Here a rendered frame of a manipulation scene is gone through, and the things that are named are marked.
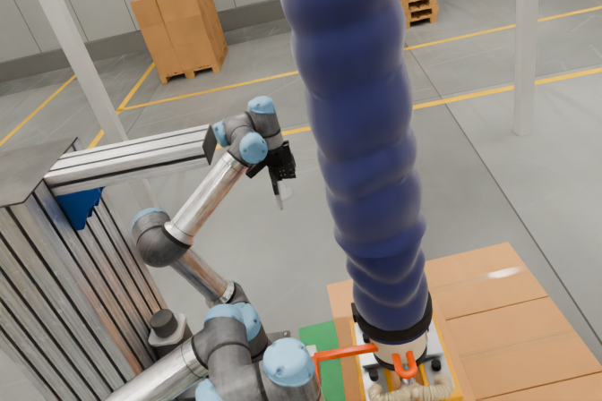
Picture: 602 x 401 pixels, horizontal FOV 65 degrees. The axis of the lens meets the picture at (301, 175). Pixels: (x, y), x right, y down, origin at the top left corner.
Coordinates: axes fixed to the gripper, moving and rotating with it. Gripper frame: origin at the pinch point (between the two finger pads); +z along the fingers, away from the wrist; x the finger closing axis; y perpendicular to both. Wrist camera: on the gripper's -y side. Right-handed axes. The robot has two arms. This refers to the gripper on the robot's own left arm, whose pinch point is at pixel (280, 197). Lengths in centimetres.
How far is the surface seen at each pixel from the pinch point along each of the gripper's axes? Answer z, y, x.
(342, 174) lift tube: -31, 23, -42
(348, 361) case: 58, 11, -24
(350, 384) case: 58, 11, -33
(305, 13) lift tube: -67, 22, -43
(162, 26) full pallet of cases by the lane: 62, -222, 624
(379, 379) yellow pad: 44, 21, -41
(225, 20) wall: 129, -174, 879
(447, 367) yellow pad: 44, 42, -41
